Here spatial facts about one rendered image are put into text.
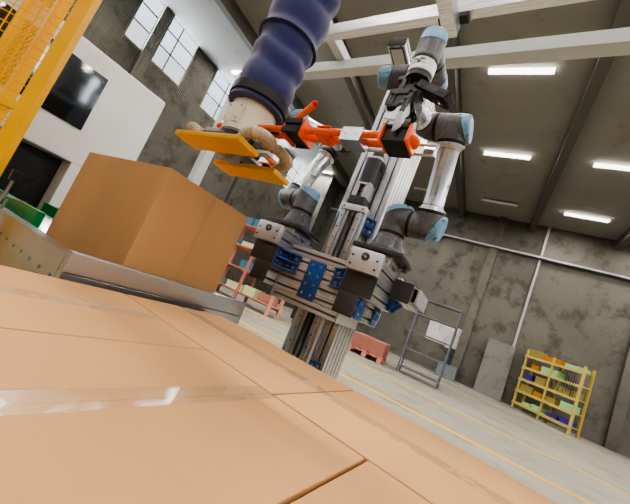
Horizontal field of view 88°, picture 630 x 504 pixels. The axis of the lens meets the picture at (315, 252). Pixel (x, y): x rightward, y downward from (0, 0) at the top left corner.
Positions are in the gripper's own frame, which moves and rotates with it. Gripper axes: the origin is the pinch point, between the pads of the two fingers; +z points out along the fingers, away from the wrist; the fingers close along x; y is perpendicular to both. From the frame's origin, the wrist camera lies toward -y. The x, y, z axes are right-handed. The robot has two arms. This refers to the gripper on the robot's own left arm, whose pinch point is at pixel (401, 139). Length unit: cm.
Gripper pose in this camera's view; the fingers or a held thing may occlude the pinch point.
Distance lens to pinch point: 96.9
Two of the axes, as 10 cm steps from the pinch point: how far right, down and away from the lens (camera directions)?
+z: -3.8, 9.2, -1.4
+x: -4.8, -3.2, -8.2
